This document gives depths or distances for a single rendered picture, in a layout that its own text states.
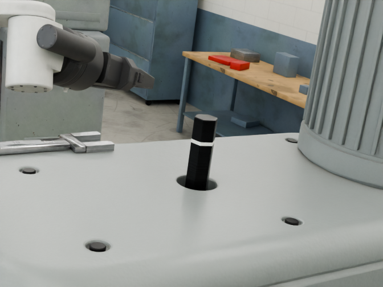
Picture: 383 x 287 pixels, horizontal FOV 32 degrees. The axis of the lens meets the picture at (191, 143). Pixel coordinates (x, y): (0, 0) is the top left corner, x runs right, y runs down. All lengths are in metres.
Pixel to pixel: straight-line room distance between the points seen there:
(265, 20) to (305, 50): 0.73
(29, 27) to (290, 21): 6.06
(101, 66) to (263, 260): 0.60
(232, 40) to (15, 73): 6.80
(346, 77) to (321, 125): 0.06
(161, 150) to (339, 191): 0.18
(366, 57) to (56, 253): 0.35
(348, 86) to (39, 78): 0.45
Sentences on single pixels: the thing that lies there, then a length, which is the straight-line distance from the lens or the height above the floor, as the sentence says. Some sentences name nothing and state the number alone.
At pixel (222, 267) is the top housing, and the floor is 1.88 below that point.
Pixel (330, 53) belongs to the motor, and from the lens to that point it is 0.69.
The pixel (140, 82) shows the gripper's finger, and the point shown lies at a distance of 1.11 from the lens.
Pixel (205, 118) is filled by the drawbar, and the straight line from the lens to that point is 0.57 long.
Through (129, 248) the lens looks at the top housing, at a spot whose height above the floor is 1.89.
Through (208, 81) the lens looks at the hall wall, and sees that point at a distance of 8.07.
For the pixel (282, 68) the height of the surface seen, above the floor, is 0.95.
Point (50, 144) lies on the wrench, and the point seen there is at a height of 1.90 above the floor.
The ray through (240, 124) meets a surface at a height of 0.24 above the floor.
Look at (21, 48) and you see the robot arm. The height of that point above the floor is 1.92.
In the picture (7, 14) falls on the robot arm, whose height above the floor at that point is 1.96.
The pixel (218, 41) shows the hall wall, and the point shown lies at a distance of 7.91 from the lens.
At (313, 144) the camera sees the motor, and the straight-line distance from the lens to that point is 0.70.
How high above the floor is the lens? 2.10
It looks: 18 degrees down
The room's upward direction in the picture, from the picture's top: 8 degrees clockwise
